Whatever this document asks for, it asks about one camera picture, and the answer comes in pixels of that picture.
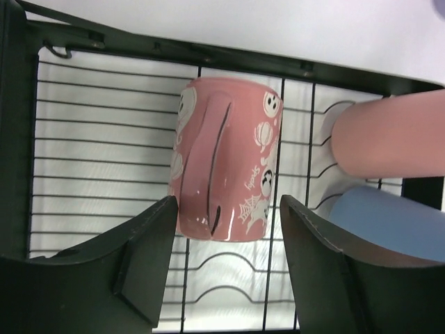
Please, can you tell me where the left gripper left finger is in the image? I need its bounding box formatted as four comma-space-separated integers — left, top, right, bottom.
1, 196, 178, 333

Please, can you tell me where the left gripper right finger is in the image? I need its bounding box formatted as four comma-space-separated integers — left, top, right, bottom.
280, 195, 444, 333

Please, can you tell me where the blue plastic tumbler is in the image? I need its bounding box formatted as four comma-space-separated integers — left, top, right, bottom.
329, 186, 444, 262

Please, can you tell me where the salmon pink plastic tumbler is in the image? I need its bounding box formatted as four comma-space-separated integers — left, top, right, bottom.
331, 90, 444, 179

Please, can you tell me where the pink ghost pattern mug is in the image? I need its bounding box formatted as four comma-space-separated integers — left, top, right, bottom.
169, 77, 283, 242

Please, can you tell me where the purple plastic tumbler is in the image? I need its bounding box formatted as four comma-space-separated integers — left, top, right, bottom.
432, 0, 445, 18

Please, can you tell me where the black wire dish rack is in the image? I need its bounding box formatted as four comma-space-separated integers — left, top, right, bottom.
1, 1, 438, 333

